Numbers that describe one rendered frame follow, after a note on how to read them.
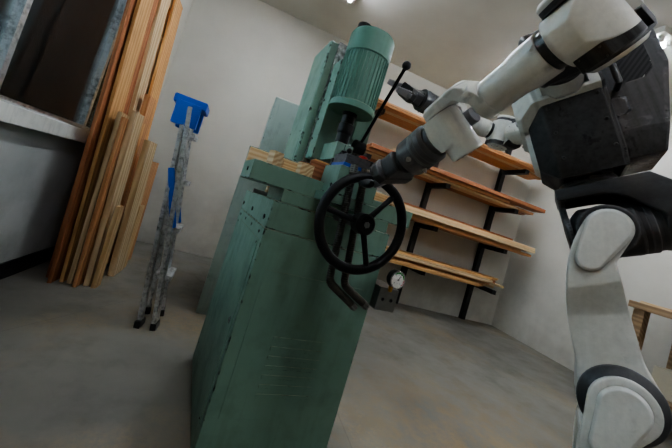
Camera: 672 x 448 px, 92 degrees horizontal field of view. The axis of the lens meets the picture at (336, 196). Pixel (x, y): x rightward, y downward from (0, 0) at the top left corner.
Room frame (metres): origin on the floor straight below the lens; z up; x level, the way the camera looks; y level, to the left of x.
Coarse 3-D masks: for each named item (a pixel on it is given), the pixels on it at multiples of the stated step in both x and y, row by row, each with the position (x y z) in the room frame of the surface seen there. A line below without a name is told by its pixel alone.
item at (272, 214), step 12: (252, 192) 1.35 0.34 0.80; (252, 204) 1.27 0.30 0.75; (264, 204) 1.08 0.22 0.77; (276, 204) 0.98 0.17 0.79; (288, 204) 1.00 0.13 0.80; (252, 216) 1.20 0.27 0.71; (264, 216) 1.02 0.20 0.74; (276, 216) 0.99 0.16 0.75; (288, 216) 1.00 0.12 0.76; (300, 216) 1.02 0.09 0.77; (312, 216) 1.03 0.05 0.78; (276, 228) 0.99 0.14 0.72; (288, 228) 1.01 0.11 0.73; (300, 228) 1.02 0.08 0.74; (312, 228) 1.04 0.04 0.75; (324, 228) 1.05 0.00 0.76; (336, 228) 1.07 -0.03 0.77; (348, 228) 1.09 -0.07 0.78; (360, 240) 1.11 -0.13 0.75; (372, 240) 1.13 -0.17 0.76; (384, 240) 1.15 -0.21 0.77; (360, 252) 1.12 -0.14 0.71; (372, 252) 1.13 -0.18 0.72
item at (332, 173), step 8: (328, 168) 1.04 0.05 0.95; (336, 168) 0.98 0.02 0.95; (344, 168) 0.95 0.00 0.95; (328, 176) 1.02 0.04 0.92; (336, 176) 0.96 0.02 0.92; (328, 184) 1.00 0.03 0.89; (344, 192) 0.96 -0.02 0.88; (352, 192) 0.97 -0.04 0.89; (368, 192) 0.99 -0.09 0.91; (368, 200) 1.00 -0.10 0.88
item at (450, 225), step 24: (384, 120) 3.65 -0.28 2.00; (408, 120) 3.41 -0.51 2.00; (432, 168) 3.36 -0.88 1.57; (504, 168) 4.07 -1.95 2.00; (528, 168) 3.77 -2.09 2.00; (456, 192) 3.94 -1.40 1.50; (480, 192) 3.61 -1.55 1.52; (432, 216) 3.48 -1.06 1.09; (480, 240) 3.63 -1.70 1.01; (504, 240) 3.76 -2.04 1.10; (408, 264) 3.41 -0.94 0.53; (432, 264) 3.50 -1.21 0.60; (480, 288) 4.00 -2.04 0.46
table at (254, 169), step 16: (256, 160) 0.95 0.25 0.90; (240, 176) 1.13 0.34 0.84; (256, 176) 0.95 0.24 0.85; (272, 176) 0.97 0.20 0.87; (288, 176) 0.99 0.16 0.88; (304, 176) 1.01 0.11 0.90; (304, 192) 1.01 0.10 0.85; (320, 192) 0.98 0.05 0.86; (352, 208) 0.98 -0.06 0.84; (368, 208) 1.00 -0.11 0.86; (384, 208) 1.13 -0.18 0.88
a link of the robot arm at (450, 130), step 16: (448, 112) 0.61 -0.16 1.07; (464, 112) 0.65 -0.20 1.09; (416, 128) 0.69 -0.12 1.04; (432, 128) 0.64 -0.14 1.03; (448, 128) 0.61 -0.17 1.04; (464, 128) 0.61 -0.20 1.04; (416, 144) 0.66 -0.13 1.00; (432, 144) 0.65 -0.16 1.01; (448, 144) 0.62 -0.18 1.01; (464, 144) 0.61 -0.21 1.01; (480, 144) 0.61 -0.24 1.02; (432, 160) 0.67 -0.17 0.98
